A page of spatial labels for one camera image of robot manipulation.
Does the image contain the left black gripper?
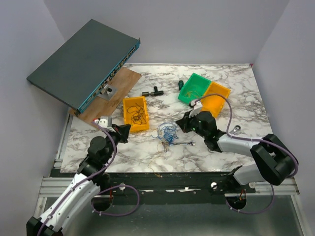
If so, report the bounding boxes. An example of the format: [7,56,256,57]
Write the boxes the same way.
[102,124,130,163]

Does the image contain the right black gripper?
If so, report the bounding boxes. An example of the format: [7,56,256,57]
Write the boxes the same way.
[176,110,208,139]

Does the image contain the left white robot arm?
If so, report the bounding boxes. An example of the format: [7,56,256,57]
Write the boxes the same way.
[26,124,131,236]

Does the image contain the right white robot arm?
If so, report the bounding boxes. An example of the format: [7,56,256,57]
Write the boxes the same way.
[176,111,298,193]

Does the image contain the small open-end wrench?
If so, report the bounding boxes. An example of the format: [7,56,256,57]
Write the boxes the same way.
[170,141,195,146]

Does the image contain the yellow bin on left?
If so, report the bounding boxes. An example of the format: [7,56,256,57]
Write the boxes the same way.
[123,96,150,133]

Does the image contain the yellow bin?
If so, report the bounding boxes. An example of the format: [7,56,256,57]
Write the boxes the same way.
[123,96,150,133]
[201,82,231,118]

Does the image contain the yellow bin on right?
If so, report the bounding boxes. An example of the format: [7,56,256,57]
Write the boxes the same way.
[201,82,231,118]

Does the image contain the green plastic bin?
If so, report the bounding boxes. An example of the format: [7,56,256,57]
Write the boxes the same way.
[178,73,211,105]

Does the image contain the black T pipe fitting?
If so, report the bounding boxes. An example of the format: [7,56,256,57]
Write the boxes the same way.
[141,86,164,97]

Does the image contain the brown wooden board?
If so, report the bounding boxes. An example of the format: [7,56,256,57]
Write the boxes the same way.
[78,67,141,128]

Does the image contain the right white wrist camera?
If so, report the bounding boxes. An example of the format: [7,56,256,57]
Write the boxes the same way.
[189,99,202,118]

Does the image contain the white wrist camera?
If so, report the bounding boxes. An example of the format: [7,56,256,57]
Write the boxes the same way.
[93,116,112,128]
[189,99,202,118]

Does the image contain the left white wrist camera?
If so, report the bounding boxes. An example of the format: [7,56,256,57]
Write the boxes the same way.
[93,116,112,128]

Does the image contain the green handled screwdriver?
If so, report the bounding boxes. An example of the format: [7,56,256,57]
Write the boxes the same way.
[178,80,184,91]

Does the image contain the metal bracket with knob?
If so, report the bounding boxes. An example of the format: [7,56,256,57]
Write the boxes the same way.
[98,84,118,101]

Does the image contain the ratcheting ring wrench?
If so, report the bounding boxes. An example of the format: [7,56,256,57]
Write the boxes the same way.
[208,124,242,153]

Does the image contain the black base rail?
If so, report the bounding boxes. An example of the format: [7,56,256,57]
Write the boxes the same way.
[49,167,296,206]

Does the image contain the grey network switch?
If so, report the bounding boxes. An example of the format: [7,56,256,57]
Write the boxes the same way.
[27,19,141,116]

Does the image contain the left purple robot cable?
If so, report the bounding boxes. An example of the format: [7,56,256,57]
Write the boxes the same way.
[35,119,140,236]

